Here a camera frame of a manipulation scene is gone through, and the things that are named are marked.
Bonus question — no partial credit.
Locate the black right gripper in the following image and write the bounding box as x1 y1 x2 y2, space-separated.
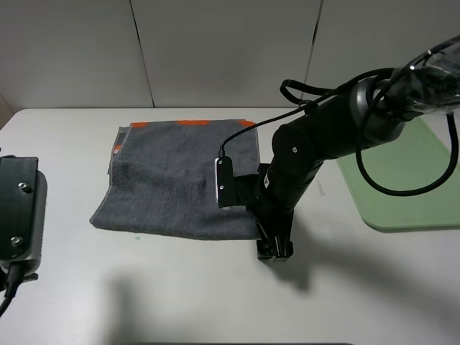
251 163 294 262

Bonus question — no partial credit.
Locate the grey towel with orange stripes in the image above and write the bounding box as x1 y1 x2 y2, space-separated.
90 119 259 241

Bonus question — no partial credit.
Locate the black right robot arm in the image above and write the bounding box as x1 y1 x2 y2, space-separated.
251 37 459 261

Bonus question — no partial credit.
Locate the light green plastic tray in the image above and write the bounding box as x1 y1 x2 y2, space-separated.
337 119 459 233

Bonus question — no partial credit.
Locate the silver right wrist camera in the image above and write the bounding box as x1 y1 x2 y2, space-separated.
215 156 237 208

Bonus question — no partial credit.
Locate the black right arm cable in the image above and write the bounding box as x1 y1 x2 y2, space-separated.
218 53 460 197

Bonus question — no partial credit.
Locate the black left camera cable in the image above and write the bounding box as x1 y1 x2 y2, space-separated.
0 262 26 317

